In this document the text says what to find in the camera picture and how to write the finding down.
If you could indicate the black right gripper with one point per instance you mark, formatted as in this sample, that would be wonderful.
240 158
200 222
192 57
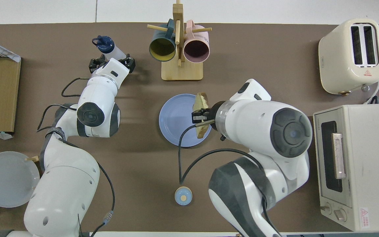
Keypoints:
213 113

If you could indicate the toasted bread slice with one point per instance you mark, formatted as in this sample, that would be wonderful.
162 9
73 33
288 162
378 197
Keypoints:
202 98

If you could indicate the translucent bottle navy cap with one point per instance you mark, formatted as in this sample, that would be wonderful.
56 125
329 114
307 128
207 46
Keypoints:
105 44

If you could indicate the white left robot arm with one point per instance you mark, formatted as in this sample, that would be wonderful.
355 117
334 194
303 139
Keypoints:
64 184

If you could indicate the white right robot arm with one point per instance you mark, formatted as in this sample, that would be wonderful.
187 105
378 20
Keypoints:
262 121

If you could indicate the blue round plate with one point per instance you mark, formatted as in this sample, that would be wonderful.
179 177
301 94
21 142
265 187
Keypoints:
174 120

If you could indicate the wooden plate rack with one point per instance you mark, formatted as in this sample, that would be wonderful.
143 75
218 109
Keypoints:
33 158

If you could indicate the pale grey plate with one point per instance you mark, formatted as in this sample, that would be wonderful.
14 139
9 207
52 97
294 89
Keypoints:
5 177

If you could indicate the teal mug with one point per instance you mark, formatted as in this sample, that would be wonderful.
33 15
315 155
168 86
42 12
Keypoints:
162 49

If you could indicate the wooden mug rack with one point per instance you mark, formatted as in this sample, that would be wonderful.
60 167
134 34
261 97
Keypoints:
183 72

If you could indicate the pink mug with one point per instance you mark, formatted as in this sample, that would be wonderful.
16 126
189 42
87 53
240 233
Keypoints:
196 49

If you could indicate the brown table mat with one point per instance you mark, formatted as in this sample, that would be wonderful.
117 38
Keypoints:
275 49

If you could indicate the cream two-slot toaster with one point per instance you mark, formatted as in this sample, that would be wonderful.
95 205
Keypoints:
337 59

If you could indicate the white toaster oven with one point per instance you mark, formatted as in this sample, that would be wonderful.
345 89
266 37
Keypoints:
370 164

